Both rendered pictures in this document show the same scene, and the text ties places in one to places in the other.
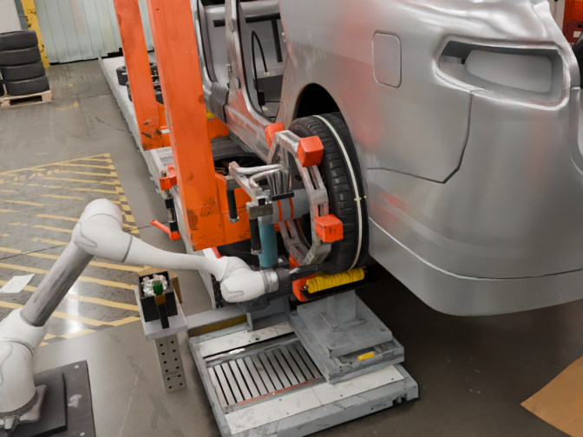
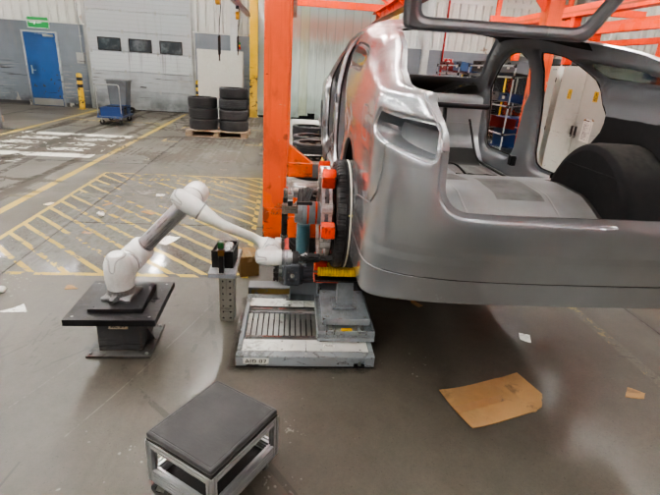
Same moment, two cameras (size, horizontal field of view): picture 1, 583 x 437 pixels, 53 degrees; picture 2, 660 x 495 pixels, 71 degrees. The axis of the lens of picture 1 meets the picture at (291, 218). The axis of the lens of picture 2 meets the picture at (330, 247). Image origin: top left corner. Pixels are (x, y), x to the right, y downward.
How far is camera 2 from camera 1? 78 cm
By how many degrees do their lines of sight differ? 12
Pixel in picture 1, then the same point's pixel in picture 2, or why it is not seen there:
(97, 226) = (186, 192)
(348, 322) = (345, 306)
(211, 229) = (276, 224)
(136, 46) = not seen: hidden behind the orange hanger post
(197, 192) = (271, 197)
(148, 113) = not seen: hidden behind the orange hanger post
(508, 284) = (400, 278)
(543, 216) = (418, 233)
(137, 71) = not seen: hidden behind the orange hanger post
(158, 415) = (208, 331)
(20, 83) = (229, 123)
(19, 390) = (122, 281)
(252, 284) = (273, 255)
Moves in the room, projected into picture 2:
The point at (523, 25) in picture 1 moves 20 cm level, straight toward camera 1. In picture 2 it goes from (417, 106) to (391, 108)
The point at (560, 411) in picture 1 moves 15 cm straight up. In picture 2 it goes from (465, 402) to (469, 380)
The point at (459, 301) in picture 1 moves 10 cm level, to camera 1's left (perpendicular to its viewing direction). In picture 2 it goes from (371, 283) to (349, 280)
